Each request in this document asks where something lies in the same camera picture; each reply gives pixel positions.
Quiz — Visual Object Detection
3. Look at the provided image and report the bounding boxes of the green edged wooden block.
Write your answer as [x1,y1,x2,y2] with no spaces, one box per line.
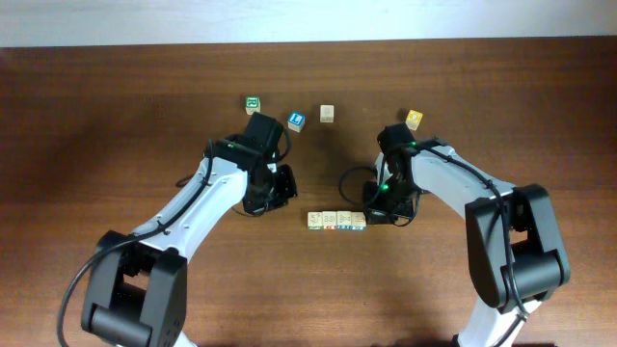
[308,212,323,230]

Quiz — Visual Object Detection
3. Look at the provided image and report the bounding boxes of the blue D wooden block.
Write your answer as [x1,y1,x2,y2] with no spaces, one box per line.
[351,212,366,231]

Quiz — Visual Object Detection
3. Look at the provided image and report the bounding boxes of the yellow O wooden block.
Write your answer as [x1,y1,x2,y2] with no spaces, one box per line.
[405,110,423,131]

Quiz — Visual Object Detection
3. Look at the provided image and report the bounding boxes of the red A number wooden block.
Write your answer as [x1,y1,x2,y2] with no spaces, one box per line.
[322,211,337,229]

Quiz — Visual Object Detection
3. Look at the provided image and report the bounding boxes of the right black cable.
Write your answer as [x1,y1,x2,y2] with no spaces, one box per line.
[337,144,531,347]

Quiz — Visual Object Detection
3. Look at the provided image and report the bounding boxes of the left black cable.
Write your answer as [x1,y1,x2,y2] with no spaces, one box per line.
[56,127,293,347]

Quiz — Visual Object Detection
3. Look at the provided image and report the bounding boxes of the blue L wooden block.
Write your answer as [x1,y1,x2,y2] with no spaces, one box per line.
[287,112,306,132]

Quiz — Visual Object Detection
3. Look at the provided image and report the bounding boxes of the Y letter wooden block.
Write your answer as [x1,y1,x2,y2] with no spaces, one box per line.
[336,211,352,229]

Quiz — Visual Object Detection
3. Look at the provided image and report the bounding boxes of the green R wooden block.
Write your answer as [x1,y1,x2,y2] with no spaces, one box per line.
[245,96,261,116]

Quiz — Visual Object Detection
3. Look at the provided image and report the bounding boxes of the black cable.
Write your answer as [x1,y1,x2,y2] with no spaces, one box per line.
[337,144,531,347]
[56,127,293,347]

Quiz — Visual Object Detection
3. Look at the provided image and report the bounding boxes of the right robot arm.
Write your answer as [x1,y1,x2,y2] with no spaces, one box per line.
[362,123,571,346]

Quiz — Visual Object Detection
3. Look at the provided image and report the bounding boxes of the plain number wooden block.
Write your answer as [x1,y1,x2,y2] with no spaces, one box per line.
[319,105,335,123]

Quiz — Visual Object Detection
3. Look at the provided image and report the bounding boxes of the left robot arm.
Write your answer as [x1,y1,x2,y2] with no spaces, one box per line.
[81,113,297,347]

